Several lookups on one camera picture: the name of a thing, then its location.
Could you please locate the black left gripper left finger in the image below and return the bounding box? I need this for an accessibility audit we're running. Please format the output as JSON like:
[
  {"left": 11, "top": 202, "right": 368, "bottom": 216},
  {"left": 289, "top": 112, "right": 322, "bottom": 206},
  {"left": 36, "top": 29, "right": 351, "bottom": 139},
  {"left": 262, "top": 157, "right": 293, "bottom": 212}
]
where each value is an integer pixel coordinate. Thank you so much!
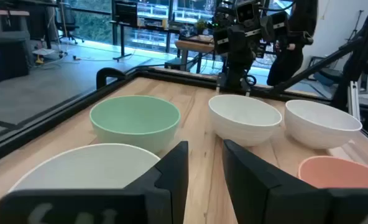
[{"left": 0, "top": 141, "right": 190, "bottom": 224}]

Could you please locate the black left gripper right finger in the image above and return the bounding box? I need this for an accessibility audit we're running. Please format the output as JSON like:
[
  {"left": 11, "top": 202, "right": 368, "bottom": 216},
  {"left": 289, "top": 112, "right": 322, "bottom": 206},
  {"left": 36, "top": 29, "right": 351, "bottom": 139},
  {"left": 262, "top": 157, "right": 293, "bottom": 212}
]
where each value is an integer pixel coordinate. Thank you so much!
[{"left": 223, "top": 139, "right": 368, "bottom": 224}]

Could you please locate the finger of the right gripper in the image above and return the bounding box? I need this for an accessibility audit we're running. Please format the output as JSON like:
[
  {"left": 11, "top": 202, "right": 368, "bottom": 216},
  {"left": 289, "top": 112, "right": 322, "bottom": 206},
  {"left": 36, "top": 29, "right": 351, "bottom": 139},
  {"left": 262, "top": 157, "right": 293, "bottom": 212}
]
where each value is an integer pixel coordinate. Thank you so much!
[
  {"left": 213, "top": 27, "right": 237, "bottom": 56},
  {"left": 266, "top": 11, "right": 290, "bottom": 44}
]

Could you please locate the small potted plant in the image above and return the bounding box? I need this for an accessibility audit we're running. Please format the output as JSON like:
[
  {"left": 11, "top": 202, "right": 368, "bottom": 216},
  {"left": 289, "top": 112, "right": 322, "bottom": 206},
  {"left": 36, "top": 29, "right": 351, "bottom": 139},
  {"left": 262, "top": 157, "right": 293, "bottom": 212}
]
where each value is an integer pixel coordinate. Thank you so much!
[{"left": 195, "top": 18, "right": 208, "bottom": 35}]

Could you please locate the wooden side table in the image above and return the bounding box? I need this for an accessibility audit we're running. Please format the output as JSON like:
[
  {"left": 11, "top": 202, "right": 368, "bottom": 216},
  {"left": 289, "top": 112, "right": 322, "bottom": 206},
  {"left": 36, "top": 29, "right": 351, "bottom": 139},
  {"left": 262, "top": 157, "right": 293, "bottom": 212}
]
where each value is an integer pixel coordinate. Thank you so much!
[{"left": 174, "top": 39, "right": 216, "bottom": 74}]

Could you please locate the person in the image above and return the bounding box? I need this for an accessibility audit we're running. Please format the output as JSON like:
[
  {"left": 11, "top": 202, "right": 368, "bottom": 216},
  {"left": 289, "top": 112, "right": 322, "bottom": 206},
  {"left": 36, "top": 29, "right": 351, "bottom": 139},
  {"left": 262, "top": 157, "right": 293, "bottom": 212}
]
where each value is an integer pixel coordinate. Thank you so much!
[{"left": 266, "top": 0, "right": 318, "bottom": 87}]

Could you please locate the black box on floor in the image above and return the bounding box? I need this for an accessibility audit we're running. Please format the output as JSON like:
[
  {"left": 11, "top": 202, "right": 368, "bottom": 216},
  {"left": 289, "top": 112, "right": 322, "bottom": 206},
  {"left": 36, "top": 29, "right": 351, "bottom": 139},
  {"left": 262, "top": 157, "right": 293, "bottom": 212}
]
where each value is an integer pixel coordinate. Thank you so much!
[{"left": 164, "top": 57, "right": 185, "bottom": 71}]

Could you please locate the pink bowl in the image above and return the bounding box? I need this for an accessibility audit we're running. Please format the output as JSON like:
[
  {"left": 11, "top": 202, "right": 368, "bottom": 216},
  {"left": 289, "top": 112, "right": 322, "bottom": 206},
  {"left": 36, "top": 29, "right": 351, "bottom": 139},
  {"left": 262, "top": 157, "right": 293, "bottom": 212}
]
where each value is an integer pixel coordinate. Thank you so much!
[{"left": 297, "top": 155, "right": 368, "bottom": 189}]

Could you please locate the white ribbed bowl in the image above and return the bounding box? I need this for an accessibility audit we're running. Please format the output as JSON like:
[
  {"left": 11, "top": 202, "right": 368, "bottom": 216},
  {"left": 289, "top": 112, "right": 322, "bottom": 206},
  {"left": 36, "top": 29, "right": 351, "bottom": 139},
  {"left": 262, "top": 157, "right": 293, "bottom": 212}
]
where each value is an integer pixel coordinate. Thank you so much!
[
  {"left": 284, "top": 99, "right": 363, "bottom": 150},
  {"left": 208, "top": 94, "right": 283, "bottom": 147}
]

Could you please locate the large grey bowl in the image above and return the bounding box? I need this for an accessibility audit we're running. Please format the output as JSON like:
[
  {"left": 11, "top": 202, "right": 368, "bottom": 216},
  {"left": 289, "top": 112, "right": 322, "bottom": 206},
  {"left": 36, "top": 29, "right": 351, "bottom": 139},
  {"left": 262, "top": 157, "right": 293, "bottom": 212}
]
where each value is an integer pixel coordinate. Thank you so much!
[{"left": 8, "top": 142, "right": 162, "bottom": 194}]

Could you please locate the black rig strut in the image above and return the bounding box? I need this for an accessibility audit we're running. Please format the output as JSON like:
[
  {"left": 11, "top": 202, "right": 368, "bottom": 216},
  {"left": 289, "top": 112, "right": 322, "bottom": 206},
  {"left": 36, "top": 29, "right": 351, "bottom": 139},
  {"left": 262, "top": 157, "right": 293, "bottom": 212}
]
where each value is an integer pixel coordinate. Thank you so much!
[{"left": 272, "top": 0, "right": 368, "bottom": 110}]

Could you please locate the mint green bowl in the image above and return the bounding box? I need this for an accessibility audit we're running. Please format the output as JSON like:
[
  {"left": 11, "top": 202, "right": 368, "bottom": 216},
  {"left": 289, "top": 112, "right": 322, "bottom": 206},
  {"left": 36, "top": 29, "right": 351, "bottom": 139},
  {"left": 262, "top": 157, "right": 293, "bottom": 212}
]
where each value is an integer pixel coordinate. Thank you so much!
[{"left": 89, "top": 95, "right": 182, "bottom": 154}]

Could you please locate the black desk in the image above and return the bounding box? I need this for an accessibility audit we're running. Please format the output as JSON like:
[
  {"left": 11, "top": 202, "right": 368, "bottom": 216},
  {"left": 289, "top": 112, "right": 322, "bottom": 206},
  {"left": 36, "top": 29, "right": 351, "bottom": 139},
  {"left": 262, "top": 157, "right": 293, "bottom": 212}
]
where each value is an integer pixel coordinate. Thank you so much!
[{"left": 109, "top": 18, "right": 182, "bottom": 62}]

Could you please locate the black monitor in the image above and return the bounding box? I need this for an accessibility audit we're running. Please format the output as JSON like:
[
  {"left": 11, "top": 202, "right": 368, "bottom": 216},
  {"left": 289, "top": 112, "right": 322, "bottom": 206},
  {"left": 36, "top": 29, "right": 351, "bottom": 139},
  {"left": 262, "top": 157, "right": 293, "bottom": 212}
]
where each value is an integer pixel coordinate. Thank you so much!
[{"left": 114, "top": 0, "right": 139, "bottom": 26}]

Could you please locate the black office chair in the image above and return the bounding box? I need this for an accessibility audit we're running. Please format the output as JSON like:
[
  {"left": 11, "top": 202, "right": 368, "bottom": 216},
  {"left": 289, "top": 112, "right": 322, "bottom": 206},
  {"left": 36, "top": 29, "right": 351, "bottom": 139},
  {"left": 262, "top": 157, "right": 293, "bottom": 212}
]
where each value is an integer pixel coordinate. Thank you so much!
[{"left": 55, "top": 1, "right": 85, "bottom": 45}]

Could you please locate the black computer tower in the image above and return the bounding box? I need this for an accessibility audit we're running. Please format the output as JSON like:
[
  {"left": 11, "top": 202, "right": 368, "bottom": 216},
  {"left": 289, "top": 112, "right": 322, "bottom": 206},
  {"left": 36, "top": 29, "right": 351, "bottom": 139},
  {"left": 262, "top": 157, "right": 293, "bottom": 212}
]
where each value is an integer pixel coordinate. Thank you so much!
[{"left": 0, "top": 39, "right": 31, "bottom": 83}]

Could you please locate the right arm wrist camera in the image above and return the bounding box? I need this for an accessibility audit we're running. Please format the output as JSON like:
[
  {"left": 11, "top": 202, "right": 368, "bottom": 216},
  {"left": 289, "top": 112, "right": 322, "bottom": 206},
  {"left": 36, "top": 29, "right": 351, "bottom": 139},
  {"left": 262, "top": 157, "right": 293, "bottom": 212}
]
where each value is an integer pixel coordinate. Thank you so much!
[{"left": 235, "top": 1, "right": 257, "bottom": 24}]

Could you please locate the aluminium rig post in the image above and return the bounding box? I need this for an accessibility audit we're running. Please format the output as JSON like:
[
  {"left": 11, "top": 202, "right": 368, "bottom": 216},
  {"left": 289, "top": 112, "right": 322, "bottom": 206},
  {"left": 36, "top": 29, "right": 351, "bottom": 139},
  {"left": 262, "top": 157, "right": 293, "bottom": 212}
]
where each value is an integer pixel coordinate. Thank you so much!
[{"left": 347, "top": 80, "right": 362, "bottom": 121}]

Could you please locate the black table edge frame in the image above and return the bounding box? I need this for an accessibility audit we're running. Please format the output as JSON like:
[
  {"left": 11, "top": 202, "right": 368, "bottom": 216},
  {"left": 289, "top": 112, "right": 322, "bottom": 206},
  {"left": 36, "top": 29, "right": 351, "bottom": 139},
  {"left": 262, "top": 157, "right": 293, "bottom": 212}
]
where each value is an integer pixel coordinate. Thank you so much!
[{"left": 0, "top": 67, "right": 368, "bottom": 167}]

